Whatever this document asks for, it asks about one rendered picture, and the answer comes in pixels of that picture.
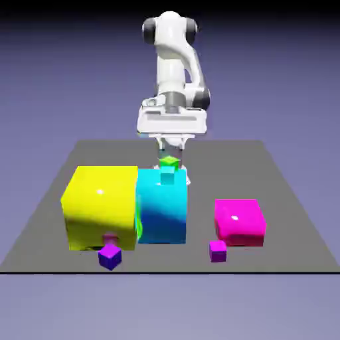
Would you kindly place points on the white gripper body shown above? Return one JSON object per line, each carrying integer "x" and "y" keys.
{"x": 172, "y": 122}

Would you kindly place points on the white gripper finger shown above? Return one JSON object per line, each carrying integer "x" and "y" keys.
{"x": 161, "y": 144}
{"x": 181, "y": 144}

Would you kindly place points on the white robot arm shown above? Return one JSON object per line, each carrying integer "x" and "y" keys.
{"x": 170, "y": 53}

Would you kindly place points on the small green cube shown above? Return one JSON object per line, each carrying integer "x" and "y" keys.
{"x": 169, "y": 160}

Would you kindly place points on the small cyan cube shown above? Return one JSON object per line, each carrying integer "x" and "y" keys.
{"x": 167, "y": 176}

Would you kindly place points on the small purple cube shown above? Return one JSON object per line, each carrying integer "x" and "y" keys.
{"x": 217, "y": 251}

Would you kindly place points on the small violet blue cube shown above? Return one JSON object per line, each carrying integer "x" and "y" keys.
{"x": 110, "y": 257}

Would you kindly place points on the large cyan box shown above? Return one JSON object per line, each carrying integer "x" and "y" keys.
{"x": 162, "y": 212}

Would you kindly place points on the large yellow box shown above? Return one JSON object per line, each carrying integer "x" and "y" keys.
{"x": 101, "y": 207}

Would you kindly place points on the large magenta box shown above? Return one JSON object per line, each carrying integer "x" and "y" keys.
{"x": 239, "y": 220}

